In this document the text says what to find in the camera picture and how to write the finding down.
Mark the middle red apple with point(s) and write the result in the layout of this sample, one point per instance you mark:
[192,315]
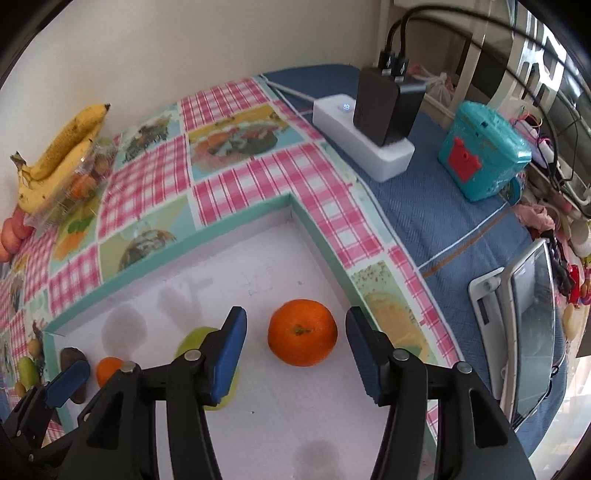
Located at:
[10,241]

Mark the large red apple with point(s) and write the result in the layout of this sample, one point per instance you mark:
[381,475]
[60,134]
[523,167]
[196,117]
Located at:
[21,230]

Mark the tablet on white stand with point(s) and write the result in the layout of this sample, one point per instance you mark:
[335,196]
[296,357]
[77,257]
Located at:
[515,310]

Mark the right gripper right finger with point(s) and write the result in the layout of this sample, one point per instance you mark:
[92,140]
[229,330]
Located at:
[372,350]

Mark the white wooden shelf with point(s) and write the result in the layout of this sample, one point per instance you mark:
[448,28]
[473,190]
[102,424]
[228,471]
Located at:
[540,58]

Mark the clear plastic fruit container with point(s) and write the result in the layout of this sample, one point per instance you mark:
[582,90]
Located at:
[81,184]

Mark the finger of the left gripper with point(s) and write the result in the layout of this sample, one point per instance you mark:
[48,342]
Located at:
[66,383]

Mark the orange mandarin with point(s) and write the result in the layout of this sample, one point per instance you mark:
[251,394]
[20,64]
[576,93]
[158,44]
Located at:
[106,368]
[302,333]

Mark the white power strip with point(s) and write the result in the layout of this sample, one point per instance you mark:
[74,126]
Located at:
[333,116]

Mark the teal toy box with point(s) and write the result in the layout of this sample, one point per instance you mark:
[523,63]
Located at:
[482,152]

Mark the white tray teal rim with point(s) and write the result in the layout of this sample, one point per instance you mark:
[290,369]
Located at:
[284,422]

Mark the green pear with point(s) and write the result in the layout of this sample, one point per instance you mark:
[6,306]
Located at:
[28,373]
[193,341]

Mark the pink checkered fruit tablecloth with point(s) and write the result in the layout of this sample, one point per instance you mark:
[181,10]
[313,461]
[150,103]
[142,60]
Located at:
[197,162]

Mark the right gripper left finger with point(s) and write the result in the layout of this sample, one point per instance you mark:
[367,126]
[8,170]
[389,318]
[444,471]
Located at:
[227,348]

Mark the black power adapter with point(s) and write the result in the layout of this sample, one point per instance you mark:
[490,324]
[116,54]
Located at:
[387,107]

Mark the small brown round fruit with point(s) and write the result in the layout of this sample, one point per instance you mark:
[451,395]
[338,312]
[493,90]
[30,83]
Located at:
[35,348]

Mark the dark brown avocado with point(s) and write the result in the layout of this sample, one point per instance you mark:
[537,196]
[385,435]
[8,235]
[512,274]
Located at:
[69,356]

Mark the upper yellow banana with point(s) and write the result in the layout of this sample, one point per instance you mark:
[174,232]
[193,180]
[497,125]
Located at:
[69,136]

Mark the lower yellow banana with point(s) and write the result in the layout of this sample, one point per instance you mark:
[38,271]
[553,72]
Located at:
[32,195]

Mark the yellow banana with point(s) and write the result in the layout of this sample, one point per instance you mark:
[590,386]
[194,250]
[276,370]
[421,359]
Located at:
[69,136]
[32,195]

